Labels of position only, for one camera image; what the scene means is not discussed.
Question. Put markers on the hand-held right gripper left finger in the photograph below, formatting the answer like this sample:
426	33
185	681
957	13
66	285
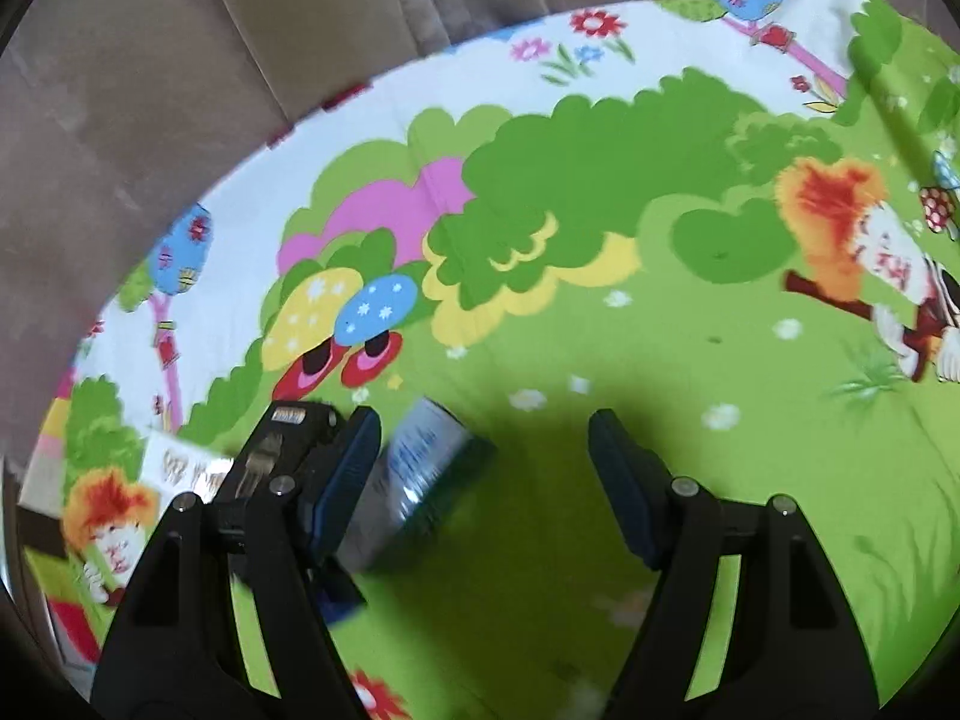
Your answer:
345	472

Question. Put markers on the green cartoon printed sheet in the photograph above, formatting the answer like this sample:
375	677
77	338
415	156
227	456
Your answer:
600	277

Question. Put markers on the white printed box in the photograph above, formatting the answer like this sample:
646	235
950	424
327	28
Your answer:
187	465

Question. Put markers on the green and white box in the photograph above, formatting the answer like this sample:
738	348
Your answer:
427	472

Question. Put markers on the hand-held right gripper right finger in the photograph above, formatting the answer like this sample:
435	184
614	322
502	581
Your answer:
626	480

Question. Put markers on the black device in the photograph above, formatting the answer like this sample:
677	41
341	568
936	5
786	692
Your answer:
289	435

